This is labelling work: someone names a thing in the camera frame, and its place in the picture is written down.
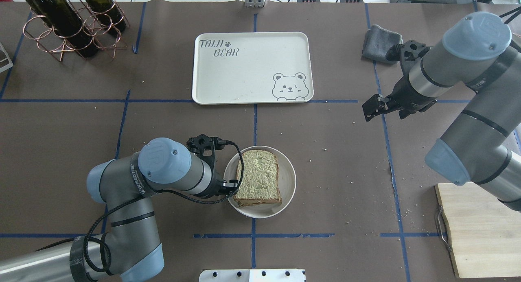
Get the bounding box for copper wire bottle rack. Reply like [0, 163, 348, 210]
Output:
[23, 0, 129, 61]

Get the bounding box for cream bear tray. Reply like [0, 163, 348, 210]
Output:
[192, 32, 314, 105]

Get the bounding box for dark wine bottle left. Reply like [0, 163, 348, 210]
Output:
[25, 0, 98, 58]

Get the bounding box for white round plate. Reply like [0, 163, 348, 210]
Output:
[228, 146, 296, 219]

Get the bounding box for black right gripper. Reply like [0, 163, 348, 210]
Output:
[362, 40, 437, 121]

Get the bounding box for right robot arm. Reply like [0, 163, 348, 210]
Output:
[362, 11, 521, 211]

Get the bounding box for wooden cutting board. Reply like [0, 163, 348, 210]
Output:
[435, 183, 521, 279]

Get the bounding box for dark wine bottle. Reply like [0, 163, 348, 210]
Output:
[25, 0, 98, 58]
[85, 0, 127, 36]

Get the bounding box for white wire rack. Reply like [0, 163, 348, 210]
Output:
[0, 43, 13, 73]

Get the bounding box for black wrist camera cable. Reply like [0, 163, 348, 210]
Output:
[83, 140, 245, 274]

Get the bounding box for grey folded cloth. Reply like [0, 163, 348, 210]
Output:
[361, 24, 403, 64]

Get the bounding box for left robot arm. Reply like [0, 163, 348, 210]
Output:
[1, 134, 242, 282]

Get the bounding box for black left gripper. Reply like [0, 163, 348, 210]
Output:
[186, 134, 241, 199]

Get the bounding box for dark wine bottle right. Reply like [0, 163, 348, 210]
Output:
[85, 0, 127, 36]

